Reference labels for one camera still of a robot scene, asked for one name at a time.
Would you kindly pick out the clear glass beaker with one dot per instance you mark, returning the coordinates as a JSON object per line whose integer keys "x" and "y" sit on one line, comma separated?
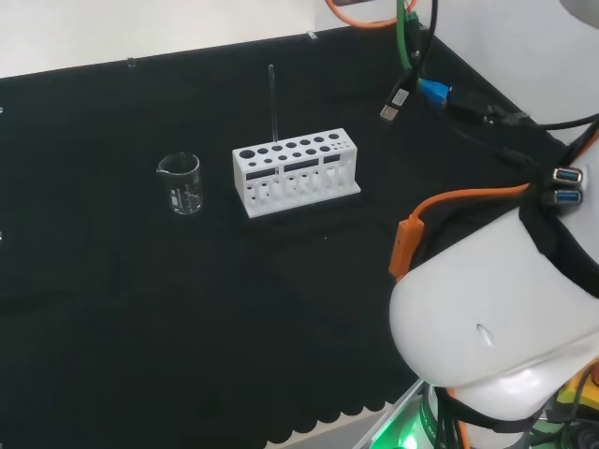
{"x": 180, "y": 201}

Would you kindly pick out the black hub with blue ports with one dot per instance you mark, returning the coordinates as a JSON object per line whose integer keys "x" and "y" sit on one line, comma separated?
{"x": 568, "y": 175}

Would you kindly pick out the clear glass rod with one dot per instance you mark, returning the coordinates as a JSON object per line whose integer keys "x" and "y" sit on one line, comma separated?
{"x": 273, "y": 103}

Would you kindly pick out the yellow stop button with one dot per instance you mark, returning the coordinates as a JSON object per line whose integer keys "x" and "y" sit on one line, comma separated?
{"x": 578, "y": 390}

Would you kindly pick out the white test tube rack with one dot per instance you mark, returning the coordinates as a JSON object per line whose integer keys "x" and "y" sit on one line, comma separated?
{"x": 239, "y": 187}

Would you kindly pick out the black bench cloth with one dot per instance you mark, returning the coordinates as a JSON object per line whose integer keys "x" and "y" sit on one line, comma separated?
{"x": 187, "y": 304}

